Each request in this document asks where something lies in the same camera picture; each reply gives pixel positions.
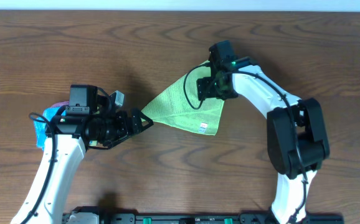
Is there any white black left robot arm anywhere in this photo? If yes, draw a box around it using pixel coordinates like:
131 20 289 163
12 105 153 223

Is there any green folded cloth in stack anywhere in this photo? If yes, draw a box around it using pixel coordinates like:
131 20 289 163
89 141 98 146

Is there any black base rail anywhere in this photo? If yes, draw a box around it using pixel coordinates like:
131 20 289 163
62 205 345 224

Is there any blue folded microfiber cloth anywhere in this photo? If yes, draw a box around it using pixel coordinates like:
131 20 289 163
34 107 59 150

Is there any green microfiber cloth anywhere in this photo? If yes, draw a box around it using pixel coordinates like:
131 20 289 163
142 61 224 136

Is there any purple folded microfiber cloth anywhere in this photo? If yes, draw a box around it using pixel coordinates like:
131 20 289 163
51 101 69 108

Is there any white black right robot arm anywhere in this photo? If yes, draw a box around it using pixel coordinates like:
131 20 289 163
197 61 343 223

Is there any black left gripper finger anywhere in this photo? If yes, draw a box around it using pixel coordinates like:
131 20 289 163
102 134 133 149
131 108 154 134

